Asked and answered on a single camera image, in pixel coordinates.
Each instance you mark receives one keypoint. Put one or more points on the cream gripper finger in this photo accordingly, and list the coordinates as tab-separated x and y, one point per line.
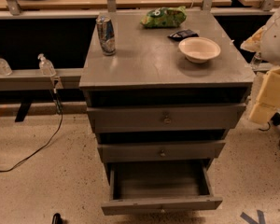
253	43

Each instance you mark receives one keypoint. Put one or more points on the grey bottom drawer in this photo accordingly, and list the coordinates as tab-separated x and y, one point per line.
159	187

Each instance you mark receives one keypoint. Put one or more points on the grey drawer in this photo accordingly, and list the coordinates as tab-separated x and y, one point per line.
159	187
161	151
160	118

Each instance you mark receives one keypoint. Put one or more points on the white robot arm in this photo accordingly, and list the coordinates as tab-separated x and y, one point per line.
266	42

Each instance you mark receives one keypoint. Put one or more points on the grey top drawer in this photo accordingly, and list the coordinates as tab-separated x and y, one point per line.
160	118

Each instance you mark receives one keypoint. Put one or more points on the grey wooden drawer cabinet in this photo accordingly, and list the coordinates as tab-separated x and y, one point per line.
149	69

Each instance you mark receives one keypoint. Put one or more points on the grey middle drawer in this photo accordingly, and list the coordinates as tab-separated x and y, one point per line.
161	151

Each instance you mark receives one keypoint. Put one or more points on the clear water bottle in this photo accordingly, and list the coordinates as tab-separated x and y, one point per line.
256	61

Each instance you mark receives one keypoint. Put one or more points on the white bowl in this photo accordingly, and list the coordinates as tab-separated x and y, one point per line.
199	49

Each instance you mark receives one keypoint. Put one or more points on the dark blue snack packet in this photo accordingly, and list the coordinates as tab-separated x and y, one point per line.
183	34

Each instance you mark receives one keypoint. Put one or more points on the green chip bag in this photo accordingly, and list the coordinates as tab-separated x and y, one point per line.
164	17

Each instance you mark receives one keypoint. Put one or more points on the silver blue drink can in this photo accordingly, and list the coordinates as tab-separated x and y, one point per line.
106	35

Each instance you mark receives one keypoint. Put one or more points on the clear pump bottle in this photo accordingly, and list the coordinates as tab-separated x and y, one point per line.
46	66
5	69

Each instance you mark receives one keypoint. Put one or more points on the clear pump bottle far left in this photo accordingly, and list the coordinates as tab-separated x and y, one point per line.
5	69

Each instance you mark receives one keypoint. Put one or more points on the black object at floor edge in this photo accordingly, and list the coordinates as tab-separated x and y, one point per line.
57	219

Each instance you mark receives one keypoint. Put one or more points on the grey metal rail shelf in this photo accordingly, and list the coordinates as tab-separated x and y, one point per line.
33	80

